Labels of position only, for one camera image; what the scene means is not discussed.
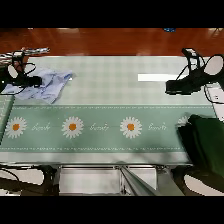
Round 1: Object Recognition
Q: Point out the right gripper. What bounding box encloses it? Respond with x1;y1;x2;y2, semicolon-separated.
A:
165;78;198;96

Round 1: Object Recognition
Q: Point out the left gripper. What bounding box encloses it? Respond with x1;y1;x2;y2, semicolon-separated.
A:
22;75;44;89

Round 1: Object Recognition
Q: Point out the light blue shirt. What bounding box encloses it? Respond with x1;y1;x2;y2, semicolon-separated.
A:
1;67;74;105

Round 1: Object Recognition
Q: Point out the silver metal bar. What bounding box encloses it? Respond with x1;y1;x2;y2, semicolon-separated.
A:
0;46;51;61

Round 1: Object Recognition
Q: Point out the white paper sheet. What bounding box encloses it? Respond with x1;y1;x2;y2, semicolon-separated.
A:
205;83;224;122

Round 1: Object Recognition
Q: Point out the blue object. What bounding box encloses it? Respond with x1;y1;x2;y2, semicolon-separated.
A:
162;27;177;34

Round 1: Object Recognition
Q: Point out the black cable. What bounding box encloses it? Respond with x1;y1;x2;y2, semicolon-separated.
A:
203;84;224;105
0;166;22;184

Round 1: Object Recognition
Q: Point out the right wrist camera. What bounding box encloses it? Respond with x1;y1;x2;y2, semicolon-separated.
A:
181;47;206;73

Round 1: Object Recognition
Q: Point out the silver frame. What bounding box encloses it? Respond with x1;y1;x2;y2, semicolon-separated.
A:
0;161;224;197

